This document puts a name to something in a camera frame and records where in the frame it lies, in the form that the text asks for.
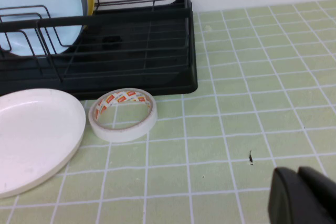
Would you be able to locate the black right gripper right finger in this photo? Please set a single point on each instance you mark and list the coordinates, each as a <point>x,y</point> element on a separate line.
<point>320,184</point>

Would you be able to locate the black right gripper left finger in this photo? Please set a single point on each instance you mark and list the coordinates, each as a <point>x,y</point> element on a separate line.
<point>294,203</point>

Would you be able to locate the white round plate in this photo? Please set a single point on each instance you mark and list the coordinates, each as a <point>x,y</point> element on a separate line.
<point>36,134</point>

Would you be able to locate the green checked tablecloth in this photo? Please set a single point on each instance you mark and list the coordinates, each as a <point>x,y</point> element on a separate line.
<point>236,129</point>

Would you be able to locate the black plastic drip tray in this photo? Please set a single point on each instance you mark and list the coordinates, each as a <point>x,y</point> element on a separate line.
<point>157,85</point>

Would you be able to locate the white double-sided tape roll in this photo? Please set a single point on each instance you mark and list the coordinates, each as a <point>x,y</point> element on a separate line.
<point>123,133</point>

